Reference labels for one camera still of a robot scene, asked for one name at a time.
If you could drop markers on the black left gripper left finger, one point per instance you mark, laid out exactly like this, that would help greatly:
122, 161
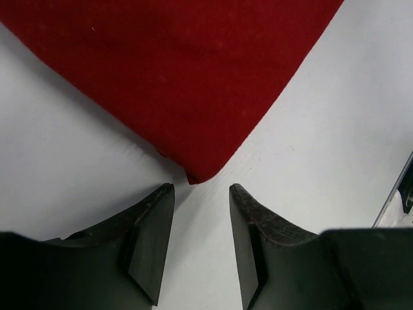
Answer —
115, 264

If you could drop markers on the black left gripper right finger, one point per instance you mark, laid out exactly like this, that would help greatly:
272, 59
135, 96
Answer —
282, 266

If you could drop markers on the dark red t shirt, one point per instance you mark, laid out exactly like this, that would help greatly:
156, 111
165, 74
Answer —
193, 78

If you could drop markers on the aluminium front rail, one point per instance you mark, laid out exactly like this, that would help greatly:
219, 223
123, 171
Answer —
397, 210

